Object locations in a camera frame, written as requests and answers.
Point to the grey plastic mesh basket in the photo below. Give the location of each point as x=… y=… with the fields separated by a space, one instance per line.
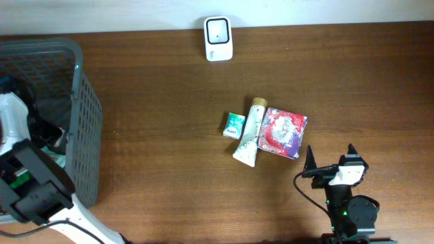
x=53 y=68

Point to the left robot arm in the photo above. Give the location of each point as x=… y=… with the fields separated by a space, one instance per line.
x=34 y=188

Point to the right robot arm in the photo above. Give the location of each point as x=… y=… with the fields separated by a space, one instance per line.
x=352 y=217

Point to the small teal gum pack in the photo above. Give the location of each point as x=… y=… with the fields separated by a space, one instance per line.
x=234 y=126

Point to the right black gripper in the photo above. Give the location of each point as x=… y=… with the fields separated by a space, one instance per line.
x=323 y=176

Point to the red purple tissue pack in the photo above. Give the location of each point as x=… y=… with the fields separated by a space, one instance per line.
x=281 y=133

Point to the white barcode scanner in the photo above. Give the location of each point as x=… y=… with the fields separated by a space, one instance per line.
x=218 y=38

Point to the white tube with cork cap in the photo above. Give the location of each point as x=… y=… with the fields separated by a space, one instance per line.
x=247 y=150

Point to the teal wipes packet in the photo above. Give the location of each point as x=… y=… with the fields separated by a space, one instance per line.
x=59 y=159

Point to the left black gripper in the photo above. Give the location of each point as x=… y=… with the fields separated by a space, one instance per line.
x=53 y=133

